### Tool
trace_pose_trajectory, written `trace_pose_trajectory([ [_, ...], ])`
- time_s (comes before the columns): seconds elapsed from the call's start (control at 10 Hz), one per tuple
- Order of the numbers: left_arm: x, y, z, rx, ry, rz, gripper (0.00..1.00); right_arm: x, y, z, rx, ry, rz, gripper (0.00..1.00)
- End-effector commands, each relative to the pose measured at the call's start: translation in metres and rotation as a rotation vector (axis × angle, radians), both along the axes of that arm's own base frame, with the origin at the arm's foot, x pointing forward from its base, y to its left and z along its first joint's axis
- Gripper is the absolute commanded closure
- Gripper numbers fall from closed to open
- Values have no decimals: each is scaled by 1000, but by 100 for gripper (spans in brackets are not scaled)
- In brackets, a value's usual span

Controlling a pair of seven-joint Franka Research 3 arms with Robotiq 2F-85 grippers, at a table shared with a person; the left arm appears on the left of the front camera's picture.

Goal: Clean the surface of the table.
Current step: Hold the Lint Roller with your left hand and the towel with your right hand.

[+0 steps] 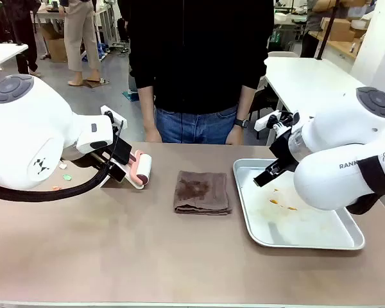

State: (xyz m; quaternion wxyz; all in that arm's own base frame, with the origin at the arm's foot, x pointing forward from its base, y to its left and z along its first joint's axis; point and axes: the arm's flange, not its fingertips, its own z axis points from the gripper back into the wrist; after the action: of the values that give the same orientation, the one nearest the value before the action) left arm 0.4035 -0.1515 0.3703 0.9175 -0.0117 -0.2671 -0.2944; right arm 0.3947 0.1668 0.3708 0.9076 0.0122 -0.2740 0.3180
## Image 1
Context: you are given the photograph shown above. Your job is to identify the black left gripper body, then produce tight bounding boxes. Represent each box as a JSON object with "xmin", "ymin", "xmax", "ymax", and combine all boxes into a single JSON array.
[{"xmin": 80, "ymin": 153, "xmax": 114, "ymax": 171}]

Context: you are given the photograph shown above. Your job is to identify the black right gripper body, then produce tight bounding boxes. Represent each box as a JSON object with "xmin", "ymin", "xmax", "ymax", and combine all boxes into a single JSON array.
[{"xmin": 268, "ymin": 133, "xmax": 298, "ymax": 171}]

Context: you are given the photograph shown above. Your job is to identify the brown cloth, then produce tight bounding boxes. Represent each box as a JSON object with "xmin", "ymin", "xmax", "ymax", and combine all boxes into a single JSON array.
[{"xmin": 173, "ymin": 170, "xmax": 233, "ymax": 216}]

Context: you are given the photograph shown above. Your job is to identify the person's left forearm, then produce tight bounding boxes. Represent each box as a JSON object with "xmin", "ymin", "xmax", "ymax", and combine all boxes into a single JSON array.
[{"xmin": 235, "ymin": 85, "xmax": 257, "ymax": 122}]

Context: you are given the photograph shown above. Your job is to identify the person's right forearm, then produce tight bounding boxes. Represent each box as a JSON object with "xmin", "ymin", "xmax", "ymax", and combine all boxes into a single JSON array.
[{"xmin": 137, "ymin": 86, "xmax": 158, "ymax": 132}]

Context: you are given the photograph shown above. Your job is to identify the person's left hand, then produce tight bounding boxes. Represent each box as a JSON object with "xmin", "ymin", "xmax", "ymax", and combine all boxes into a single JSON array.
[{"xmin": 226, "ymin": 126, "xmax": 244, "ymax": 145}]

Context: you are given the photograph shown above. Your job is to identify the person's right hand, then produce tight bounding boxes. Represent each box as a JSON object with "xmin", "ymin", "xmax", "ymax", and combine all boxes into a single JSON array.
[{"xmin": 144, "ymin": 128, "xmax": 163, "ymax": 143}]

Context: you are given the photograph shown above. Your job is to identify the white paper towel roll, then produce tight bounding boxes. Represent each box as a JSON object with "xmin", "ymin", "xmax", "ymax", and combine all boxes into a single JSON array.
[{"xmin": 101, "ymin": 160, "xmax": 145, "ymax": 190}]

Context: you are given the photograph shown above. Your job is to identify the silver metal tray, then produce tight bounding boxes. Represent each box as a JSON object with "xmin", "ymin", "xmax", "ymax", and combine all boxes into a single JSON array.
[{"xmin": 232, "ymin": 158, "xmax": 366, "ymax": 250}]

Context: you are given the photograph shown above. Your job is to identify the black stand pole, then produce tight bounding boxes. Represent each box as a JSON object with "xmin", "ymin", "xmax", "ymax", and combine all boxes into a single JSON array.
[{"xmin": 316, "ymin": 0, "xmax": 338, "ymax": 62}]

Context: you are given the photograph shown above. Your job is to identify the person in grey top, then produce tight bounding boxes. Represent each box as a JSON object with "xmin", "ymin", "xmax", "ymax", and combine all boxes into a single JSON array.
[{"xmin": 300, "ymin": 0, "xmax": 338, "ymax": 58}]

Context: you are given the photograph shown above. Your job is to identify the open cardboard box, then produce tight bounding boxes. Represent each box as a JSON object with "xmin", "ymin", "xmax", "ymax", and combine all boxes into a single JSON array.
[{"xmin": 41, "ymin": 24, "xmax": 68, "ymax": 64}]

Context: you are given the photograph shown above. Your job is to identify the person in black hoodie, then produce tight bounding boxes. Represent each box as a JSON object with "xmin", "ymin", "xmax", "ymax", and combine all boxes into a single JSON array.
[{"xmin": 117, "ymin": 0, "xmax": 275, "ymax": 145}]

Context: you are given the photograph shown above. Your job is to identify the person in beige trousers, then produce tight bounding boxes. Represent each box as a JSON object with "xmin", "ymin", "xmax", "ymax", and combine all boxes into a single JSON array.
[{"xmin": 59, "ymin": 0, "xmax": 103, "ymax": 87}]

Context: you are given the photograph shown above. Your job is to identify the closed cardboard box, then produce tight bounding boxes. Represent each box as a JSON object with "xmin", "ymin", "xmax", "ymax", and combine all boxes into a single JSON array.
[{"xmin": 320, "ymin": 17, "xmax": 357, "ymax": 42}]

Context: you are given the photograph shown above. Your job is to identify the person in dark clothes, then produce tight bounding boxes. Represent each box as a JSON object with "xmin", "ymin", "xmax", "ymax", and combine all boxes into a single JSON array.
[{"xmin": 0, "ymin": 0, "xmax": 41, "ymax": 78}]

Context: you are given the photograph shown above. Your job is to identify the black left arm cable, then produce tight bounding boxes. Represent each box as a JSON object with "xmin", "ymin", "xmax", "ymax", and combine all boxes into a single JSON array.
[{"xmin": 0, "ymin": 120, "xmax": 124, "ymax": 201}]

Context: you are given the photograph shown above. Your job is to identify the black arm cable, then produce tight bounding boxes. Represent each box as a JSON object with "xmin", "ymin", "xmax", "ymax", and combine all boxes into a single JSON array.
[
  {"xmin": 346, "ymin": 153, "xmax": 385, "ymax": 216},
  {"xmin": 0, "ymin": 120, "xmax": 124, "ymax": 201}
]

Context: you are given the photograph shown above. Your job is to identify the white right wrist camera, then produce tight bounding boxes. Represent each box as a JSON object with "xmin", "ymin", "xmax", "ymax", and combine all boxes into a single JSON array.
[{"xmin": 255, "ymin": 109, "xmax": 296, "ymax": 139}]

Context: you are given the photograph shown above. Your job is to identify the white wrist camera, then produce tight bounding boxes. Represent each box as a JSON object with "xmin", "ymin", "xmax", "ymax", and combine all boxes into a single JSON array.
[
  {"xmin": 100, "ymin": 105, "xmax": 128, "ymax": 131},
  {"xmin": 255, "ymin": 109, "xmax": 296, "ymax": 139}
]

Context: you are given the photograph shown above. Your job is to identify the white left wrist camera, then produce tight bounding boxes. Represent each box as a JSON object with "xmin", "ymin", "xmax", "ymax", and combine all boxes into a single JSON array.
[{"xmin": 100, "ymin": 105, "xmax": 128, "ymax": 131}]

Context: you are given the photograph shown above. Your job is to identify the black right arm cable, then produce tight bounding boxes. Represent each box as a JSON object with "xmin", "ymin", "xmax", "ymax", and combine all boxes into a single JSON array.
[{"xmin": 346, "ymin": 153, "xmax": 385, "ymax": 216}]

